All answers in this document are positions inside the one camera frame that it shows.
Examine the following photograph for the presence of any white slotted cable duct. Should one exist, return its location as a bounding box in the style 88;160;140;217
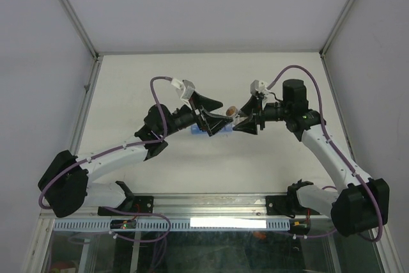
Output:
53;217;290;233

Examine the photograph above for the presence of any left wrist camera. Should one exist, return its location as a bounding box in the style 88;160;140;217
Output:
171;78;196;101

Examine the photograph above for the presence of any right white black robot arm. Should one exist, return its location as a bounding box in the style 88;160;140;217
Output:
233;79;390;237

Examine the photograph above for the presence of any aluminium frame post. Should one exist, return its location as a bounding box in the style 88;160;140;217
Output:
58;0;99;61
319;0;356;58

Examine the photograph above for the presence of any aluminium mounting rail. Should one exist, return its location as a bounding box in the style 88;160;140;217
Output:
40;192;383;219

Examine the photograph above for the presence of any left aluminium frame post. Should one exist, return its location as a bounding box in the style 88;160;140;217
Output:
58;0;99;61

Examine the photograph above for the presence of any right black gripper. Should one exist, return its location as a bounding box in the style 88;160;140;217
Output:
232;95;291;135

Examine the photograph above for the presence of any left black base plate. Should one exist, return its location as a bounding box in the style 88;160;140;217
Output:
97;195;154;216

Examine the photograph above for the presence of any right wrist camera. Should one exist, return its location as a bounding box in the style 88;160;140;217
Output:
250;80;269;96

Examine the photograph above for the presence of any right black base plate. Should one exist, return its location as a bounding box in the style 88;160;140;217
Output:
265;194;320;219

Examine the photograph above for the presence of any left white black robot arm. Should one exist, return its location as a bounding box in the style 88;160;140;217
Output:
38;92;233;218

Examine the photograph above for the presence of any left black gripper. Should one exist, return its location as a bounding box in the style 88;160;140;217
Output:
160;91;233;137

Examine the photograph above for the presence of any right aluminium frame post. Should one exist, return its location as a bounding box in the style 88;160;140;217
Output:
319;0;356;58

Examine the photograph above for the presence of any clear bottle with orange pills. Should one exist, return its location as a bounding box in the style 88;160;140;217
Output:
226;106;245;125

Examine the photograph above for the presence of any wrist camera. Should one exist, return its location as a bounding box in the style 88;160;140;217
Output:
171;78;196;101
250;80;269;96

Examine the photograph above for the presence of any blue weekly pill organizer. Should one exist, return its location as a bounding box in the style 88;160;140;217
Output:
190;124;233;135

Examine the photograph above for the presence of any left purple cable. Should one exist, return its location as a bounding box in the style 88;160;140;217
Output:
38;76;172;242

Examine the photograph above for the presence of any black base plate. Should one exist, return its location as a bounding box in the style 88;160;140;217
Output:
265;194;320;219
97;195;154;216

